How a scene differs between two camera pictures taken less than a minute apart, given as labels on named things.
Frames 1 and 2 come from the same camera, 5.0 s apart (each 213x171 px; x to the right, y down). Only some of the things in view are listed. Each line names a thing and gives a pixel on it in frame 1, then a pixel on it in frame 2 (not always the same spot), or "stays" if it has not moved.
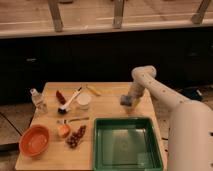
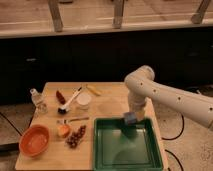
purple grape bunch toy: [73, 140] stays
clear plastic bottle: [38, 102] stays
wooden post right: [197, 18] stays
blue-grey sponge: [126, 100] → [130, 117]
